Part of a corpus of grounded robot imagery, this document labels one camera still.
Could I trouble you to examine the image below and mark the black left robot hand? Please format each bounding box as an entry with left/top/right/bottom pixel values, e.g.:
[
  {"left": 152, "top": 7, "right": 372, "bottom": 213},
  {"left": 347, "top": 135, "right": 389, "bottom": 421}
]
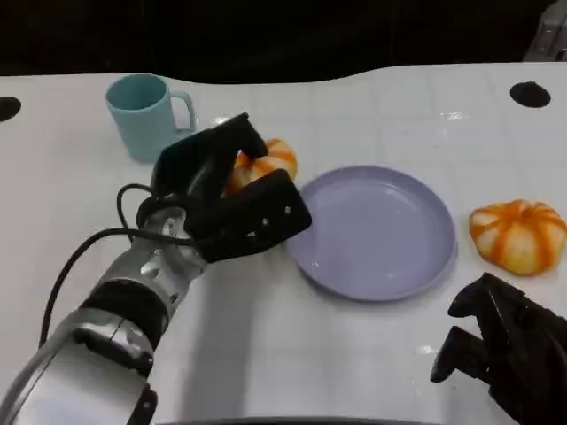
[{"left": 150, "top": 112, "right": 270, "bottom": 212}]

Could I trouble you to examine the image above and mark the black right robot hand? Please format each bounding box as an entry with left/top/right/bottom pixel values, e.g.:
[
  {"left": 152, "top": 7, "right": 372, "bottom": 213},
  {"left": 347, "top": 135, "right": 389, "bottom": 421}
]
[{"left": 429, "top": 271, "right": 567, "bottom": 425}]

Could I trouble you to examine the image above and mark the orange and white bread roll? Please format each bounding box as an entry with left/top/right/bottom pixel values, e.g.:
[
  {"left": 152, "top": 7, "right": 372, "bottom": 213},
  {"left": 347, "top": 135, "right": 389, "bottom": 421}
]
[
  {"left": 469, "top": 199, "right": 567, "bottom": 277},
  {"left": 223, "top": 138, "right": 299, "bottom": 198}
]

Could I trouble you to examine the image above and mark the pale green mug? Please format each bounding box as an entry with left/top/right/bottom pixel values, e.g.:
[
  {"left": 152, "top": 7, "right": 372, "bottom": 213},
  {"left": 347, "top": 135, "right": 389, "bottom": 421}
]
[{"left": 105, "top": 73, "right": 198, "bottom": 164}]

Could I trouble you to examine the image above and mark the lilac plate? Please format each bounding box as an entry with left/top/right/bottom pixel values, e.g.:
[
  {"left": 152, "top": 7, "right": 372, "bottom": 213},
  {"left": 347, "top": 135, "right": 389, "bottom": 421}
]
[{"left": 286, "top": 165, "right": 457, "bottom": 303}]

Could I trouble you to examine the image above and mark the grey equipment behind table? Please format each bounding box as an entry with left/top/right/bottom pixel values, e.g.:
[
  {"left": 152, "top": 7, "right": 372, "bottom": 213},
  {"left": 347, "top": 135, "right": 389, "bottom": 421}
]
[{"left": 522, "top": 0, "right": 567, "bottom": 63}]

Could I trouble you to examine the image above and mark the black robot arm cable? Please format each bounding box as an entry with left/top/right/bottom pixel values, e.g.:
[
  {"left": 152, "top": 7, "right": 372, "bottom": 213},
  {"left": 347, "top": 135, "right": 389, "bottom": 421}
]
[{"left": 38, "top": 182, "right": 201, "bottom": 347}]

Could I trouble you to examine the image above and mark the black table cable hole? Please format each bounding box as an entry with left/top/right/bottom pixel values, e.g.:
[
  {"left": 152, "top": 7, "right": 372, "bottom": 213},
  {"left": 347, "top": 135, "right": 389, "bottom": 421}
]
[
  {"left": 509, "top": 81, "right": 552, "bottom": 108},
  {"left": 0, "top": 96, "right": 22, "bottom": 123}
]

